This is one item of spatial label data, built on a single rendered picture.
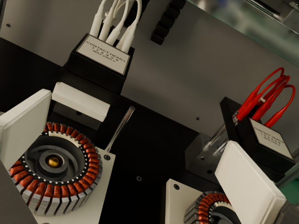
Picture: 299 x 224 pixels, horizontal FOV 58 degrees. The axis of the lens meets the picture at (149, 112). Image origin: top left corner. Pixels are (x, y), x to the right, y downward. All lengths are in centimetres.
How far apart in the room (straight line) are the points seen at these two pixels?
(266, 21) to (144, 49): 24
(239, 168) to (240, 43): 35
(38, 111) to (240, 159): 13
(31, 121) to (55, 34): 38
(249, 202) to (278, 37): 22
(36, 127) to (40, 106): 1
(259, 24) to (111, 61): 17
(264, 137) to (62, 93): 26
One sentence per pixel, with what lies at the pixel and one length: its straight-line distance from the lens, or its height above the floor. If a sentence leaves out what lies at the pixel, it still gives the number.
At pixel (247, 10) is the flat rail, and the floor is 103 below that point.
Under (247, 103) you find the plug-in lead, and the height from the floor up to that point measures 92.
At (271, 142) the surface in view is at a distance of 39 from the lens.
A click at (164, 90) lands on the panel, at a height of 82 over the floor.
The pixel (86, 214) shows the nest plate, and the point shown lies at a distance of 34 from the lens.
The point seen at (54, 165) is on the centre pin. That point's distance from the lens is 33.
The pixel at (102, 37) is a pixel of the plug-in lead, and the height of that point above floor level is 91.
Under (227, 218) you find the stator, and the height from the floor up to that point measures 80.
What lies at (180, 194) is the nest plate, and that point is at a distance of 42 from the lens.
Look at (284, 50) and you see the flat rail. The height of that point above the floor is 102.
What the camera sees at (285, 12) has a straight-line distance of 41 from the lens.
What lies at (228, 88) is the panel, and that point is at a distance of 54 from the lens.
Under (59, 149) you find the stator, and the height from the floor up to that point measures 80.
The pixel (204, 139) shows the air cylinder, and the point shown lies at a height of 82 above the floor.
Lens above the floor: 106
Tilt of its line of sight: 32 degrees down
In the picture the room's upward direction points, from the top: 33 degrees clockwise
